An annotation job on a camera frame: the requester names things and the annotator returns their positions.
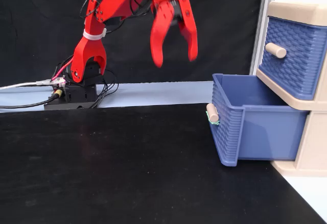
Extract blue drawer green-banded handle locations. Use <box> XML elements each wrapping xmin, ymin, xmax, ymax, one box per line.
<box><xmin>205</xmin><ymin>73</ymin><xmax>309</xmax><ymax>167</ymax></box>

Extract beige plastic drawer cabinet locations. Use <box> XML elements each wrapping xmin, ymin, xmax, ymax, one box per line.
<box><xmin>256</xmin><ymin>1</ymin><xmax>327</xmax><ymax>178</ymax></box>

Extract white zip tie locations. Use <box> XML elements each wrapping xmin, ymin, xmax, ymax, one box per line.
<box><xmin>83</xmin><ymin>28</ymin><xmax>107</xmax><ymax>41</ymax></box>

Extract green rubber band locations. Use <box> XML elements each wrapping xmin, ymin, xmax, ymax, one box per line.
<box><xmin>205</xmin><ymin>110</ymin><xmax>220</xmax><ymax>126</ymax></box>

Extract black backdrop cloth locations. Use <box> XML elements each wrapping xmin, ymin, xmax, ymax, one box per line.
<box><xmin>0</xmin><ymin>0</ymin><xmax>265</xmax><ymax>88</ymax></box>

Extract black table mat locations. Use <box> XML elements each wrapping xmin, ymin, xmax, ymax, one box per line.
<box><xmin>0</xmin><ymin>103</ymin><xmax>326</xmax><ymax>224</ymax></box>

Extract aluminium frame post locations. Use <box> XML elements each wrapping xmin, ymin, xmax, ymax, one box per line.
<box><xmin>249</xmin><ymin>0</ymin><xmax>278</xmax><ymax>77</ymax></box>

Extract black servo wire bundle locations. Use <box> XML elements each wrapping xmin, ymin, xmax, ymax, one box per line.
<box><xmin>52</xmin><ymin>0</ymin><xmax>177</xmax><ymax>109</ymax></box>

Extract blue woven drawer plain handle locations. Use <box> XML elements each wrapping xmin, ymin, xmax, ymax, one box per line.
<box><xmin>258</xmin><ymin>16</ymin><xmax>327</xmax><ymax>101</ymax></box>

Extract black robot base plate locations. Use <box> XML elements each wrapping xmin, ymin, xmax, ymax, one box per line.
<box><xmin>43</xmin><ymin>82</ymin><xmax>98</xmax><ymax>111</ymax></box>

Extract silver USB cable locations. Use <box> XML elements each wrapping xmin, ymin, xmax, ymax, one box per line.
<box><xmin>0</xmin><ymin>80</ymin><xmax>56</xmax><ymax>91</ymax></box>

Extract black power cable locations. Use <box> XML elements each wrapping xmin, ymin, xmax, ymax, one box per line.
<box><xmin>0</xmin><ymin>90</ymin><xmax>63</xmax><ymax>109</ymax></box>

